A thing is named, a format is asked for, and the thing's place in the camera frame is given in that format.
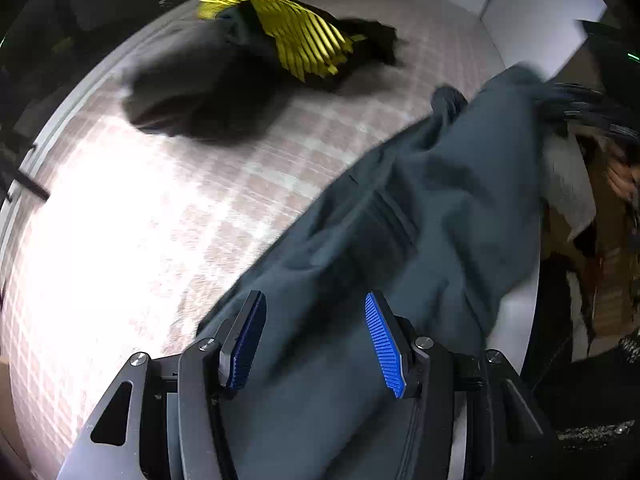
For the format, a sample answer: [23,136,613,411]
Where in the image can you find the dark grey garment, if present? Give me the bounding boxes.
[120,10,351,143]

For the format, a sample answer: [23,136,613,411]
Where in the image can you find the yellow black striped garment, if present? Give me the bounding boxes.
[197,0,401,93]

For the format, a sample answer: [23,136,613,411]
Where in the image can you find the checked bed sheet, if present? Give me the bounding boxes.
[0,0,506,476]

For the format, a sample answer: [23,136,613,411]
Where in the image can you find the dark grey pants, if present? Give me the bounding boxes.
[197,62,576,480]

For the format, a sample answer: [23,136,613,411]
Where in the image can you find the person's black sequined top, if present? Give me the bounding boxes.
[530,327,640,480]

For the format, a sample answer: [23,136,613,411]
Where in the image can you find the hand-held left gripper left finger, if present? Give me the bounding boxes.
[57,290,268,480]

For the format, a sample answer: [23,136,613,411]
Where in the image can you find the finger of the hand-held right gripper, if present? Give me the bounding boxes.
[542,82,607,125]

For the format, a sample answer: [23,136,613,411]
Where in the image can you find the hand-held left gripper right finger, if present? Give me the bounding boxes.
[364,291,556,480]

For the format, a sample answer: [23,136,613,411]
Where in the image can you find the white cloth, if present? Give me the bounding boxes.
[541,130,597,243]

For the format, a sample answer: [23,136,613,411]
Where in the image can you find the person's right hand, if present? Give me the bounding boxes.
[602,147,640,206]

